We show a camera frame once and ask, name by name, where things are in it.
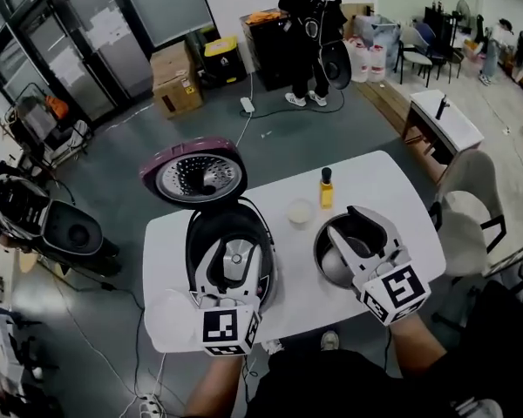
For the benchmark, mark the white perforated steamer tray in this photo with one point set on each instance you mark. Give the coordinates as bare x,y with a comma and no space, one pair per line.
170,320

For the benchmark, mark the metal clothes rack cart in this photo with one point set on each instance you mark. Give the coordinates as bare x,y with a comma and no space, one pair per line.
35,116

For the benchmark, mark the person's white shoe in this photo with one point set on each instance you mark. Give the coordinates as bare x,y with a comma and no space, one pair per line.
330,341
272,346

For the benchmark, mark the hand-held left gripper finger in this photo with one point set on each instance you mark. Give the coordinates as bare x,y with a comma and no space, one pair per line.
204,272
255,277

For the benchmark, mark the blue chair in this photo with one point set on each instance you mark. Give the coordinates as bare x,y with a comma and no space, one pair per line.
427,33

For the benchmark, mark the white jug red label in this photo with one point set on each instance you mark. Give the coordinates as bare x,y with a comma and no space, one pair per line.
377,65
357,63

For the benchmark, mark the purple rice cooker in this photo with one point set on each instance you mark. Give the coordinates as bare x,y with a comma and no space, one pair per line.
178,148

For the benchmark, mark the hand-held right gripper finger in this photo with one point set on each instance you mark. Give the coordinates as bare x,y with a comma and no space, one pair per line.
390,233
342,251

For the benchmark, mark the yellow-lid black bin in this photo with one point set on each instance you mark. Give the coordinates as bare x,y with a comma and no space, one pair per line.
224,65

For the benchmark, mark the person's black clothing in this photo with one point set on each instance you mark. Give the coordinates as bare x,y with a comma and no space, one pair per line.
331,386

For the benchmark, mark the yellow oil bottle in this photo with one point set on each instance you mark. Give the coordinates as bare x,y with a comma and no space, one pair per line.
327,194

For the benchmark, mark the orange cloth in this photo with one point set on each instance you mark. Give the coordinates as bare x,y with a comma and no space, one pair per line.
263,16

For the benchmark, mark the black cabinet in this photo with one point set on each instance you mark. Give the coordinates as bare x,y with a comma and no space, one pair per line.
266,55

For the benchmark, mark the white table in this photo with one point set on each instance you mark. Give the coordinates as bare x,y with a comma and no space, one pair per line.
375,181

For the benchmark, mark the person's left forearm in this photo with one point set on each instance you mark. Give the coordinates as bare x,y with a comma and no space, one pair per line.
213,390

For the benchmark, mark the glass entrance doors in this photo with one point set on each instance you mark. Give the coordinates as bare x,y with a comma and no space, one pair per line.
83,46

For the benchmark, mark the dark metal pot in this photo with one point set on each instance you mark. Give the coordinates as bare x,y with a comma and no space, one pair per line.
331,272

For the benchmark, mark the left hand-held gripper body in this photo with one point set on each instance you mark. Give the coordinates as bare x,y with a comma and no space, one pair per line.
220,327

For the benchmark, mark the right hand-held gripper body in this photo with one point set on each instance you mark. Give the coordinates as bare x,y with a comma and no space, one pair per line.
396,294

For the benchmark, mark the plain cardboard box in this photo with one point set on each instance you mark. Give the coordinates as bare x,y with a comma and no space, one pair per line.
170,65

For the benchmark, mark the orange bag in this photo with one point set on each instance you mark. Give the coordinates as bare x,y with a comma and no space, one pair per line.
57,108

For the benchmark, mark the black oval hanging device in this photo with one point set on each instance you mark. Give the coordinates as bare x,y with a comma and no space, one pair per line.
336,65
76,231

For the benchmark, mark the white power strip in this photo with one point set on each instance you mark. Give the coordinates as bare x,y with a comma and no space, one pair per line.
247,105
150,405

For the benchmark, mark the labelled cardboard box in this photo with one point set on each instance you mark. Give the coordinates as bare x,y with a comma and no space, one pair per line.
178,98

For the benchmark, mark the white-top wooden bench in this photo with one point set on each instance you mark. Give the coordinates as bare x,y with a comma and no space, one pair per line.
453,124

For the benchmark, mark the frosted window panel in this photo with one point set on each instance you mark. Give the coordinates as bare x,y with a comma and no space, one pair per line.
165,2

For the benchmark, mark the black tap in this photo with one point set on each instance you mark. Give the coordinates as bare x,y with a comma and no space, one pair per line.
441,109

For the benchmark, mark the small white bowl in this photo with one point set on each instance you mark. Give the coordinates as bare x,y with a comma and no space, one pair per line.
300,212

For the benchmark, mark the black floor fan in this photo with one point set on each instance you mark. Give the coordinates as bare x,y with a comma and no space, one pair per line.
462,9

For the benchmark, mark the person's right forearm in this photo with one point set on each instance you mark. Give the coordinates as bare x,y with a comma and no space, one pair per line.
414,346

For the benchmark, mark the grey chair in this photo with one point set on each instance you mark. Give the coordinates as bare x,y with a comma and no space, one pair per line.
412,42

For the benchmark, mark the beige chair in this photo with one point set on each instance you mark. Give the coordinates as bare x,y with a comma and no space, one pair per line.
466,216

